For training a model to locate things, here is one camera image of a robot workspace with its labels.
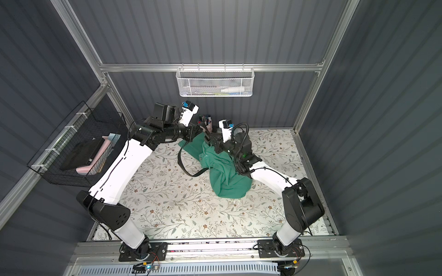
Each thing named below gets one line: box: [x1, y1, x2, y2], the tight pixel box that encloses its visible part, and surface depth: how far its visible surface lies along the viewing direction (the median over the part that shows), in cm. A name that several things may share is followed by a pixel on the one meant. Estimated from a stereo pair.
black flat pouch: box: [59, 138, 106, 171], surface depth 69 cm
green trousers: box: [177, 132, 253, 199], surface depth 90 cm
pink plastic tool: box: [75, 135, 112, 176], surface depth 68 cm
